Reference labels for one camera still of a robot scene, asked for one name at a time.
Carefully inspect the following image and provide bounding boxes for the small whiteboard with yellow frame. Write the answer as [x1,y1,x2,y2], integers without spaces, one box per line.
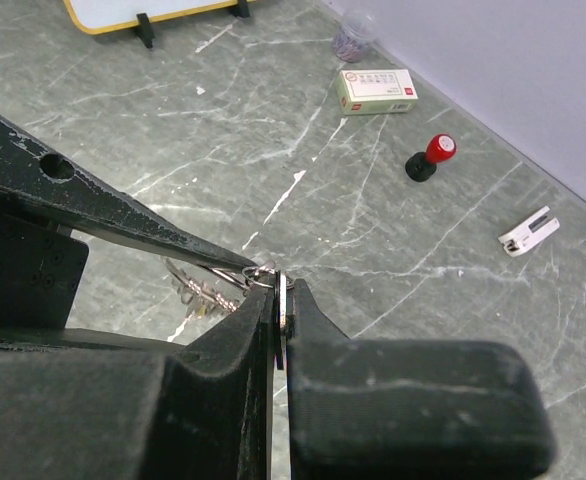
[63,0,250,48]

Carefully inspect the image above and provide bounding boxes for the green white small box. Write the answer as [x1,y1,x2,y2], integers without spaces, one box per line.
[336,69,419,116]

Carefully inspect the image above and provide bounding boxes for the black key fob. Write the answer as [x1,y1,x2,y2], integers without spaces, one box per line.
[273,271,292,371]

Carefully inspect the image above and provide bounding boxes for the red black stamp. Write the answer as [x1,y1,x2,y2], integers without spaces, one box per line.
[405,133,457,182]

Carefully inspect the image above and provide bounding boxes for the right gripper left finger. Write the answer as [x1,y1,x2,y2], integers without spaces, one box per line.
[0,289,274,479]

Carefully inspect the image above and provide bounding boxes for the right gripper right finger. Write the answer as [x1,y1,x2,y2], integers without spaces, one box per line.
[287,280,556,479]

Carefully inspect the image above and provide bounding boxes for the metal keyring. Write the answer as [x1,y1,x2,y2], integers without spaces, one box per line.
[165,257,279,311]

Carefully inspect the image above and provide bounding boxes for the silver keys bunch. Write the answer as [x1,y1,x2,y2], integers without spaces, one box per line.
[162,257,240,318]

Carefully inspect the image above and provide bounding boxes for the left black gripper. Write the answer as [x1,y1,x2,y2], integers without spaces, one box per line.
[0,115,256,345]

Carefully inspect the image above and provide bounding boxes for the clear plastic cup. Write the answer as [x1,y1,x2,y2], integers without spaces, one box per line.
[332,8,377,63]

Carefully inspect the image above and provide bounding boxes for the white plastic clip tool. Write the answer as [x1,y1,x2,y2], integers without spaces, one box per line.
[497,206,560,258]

